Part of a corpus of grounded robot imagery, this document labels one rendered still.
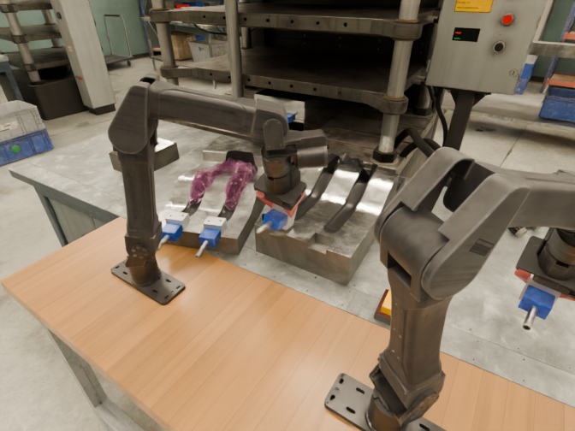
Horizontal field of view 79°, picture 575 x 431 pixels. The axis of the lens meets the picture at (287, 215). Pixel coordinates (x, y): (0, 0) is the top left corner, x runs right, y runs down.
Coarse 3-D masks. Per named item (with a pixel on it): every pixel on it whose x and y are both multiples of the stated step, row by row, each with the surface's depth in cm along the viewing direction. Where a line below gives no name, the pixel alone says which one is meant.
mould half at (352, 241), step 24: (312, 168) 107; (360, 168) 104; (336, 192) 100; (384, 192) 96; (312, 216) 92; (360, 216) 92; (264, 240) 89; (288, 240) 85; (336, 240) 83; (360, 240) 83; (312, 264) 85; (336, 264) 81
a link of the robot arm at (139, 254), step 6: (138, 246) 74; (144, 246) 74; (132, 252) 75; (138, 252) 75; (144, 252) 75; (132, 258) 76; (138, 258) 76; (144, 258) 76; (126, 264) 76; (132, 264) 76; (138, 264) 77; (144, 264) 77
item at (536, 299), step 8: (528, 280) 63; (528, 288) 62; (536, 288) 62; (544, 288) 62; (520, 296) 65; (528, 296) 61; (536, 296) 61; (544, 296) 61; (552, 296) 61; (520, 304) 62; (528, 304) 61; (536, 304) 60; (544, 304) 59; (552, 304) 59; (528, 312) 59; (536, 312) 59; (544, 312) 59; (528, 320) 57; (528, 328) 57
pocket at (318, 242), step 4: (312, 236) 85; (316, 236) 86; (320, 236) 85; (324, 236) 84; (308, 240) 83; (312, 240) 85; (316, 240) 87; (320, 240) 86; (324, 240) 85; (328, 240) 85; (332, 240) 84; (308, 244) 83; (312, 244) 86; (316, 244) 86; (320, 244) 86; (324, 244) 86; (328, 244) 85; (312, 248) 83; (316, 248) 85; (320, 248) 85; (324, 248) 85; (324, 252) 81
